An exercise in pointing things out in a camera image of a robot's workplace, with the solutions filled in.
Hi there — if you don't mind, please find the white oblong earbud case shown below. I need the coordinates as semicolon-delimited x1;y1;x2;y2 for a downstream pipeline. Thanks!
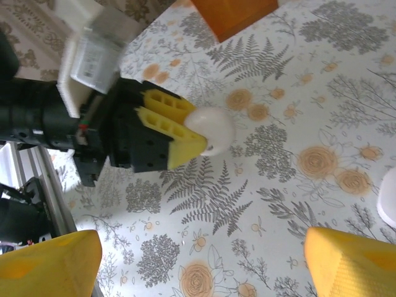
376;174;396;227

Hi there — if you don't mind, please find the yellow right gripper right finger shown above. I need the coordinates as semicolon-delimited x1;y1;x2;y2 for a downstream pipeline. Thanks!
304;226;396;297

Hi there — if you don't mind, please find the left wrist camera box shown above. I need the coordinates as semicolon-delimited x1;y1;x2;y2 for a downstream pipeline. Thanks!
54;0;139;119

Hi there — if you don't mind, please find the aluminium front rail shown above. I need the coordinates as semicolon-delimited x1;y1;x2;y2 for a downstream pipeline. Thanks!
12;144;79;238

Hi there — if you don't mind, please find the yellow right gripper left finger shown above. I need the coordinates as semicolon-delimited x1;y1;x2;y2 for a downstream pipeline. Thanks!
0;230;103;297

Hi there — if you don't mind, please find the white round earbud case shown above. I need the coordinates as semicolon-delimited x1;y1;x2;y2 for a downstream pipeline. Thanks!
184;106;236;157

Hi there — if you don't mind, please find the floral table cover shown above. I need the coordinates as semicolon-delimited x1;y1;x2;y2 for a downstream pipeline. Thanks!
46;0;396;297

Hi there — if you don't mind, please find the gold wire rack orange base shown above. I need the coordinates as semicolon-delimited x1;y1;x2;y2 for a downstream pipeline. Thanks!
189;0;279;43

